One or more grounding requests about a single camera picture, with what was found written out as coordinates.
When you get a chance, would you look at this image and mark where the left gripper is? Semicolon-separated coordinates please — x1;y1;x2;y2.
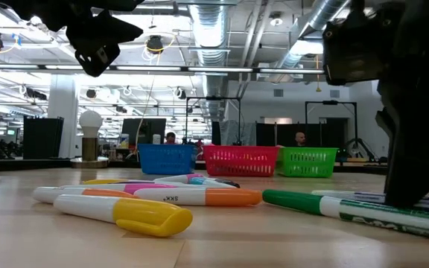
0;0;146;45

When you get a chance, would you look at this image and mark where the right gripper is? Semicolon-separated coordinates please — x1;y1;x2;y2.
348;0;429;208

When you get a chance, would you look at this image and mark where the long ceiling light strip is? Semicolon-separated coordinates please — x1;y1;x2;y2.
0;63;325;74

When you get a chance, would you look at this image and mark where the white pillar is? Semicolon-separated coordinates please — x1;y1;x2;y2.
48;74;80;159

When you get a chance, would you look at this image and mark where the white bulb brass base lamp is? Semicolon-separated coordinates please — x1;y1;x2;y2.
69;109;110;169

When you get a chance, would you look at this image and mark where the green plastic basket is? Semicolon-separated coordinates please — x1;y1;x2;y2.
276;147;339;179

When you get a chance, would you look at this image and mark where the dark computer monitor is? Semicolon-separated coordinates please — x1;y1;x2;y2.
121;118;167;146

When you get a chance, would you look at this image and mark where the black partition panel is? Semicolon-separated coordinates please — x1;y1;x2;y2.
255;122;349;148
23;117;65;160

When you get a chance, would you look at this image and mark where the thin green Expo marker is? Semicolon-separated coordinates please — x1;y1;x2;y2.
261;188;429;242

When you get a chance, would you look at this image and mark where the blue plastic basket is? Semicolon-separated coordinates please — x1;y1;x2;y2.
138;143;197;176

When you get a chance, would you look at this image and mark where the yellow cap white marker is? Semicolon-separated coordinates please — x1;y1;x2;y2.
82;178;126;185
53;193;194;238

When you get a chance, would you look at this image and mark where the red plastic basket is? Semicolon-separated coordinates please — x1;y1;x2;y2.
203;144;281;178

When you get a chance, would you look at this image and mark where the orange cap white marker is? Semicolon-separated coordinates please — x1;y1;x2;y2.
133;185;263;208
32;185;137;205

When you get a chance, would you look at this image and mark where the blue cap white marker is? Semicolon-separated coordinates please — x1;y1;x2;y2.
153;173;238;189

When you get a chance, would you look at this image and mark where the black cap white marker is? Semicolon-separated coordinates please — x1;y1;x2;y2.
214;178;241;188

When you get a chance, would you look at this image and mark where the black rig frame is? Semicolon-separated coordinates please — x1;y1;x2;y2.
305;99;358;150

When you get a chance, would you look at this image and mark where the silver ventilation duct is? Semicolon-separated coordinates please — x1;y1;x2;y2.
273;0;352;70
190;0;231;98

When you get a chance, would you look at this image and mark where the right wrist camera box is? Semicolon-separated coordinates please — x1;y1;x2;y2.
322;22;384;87

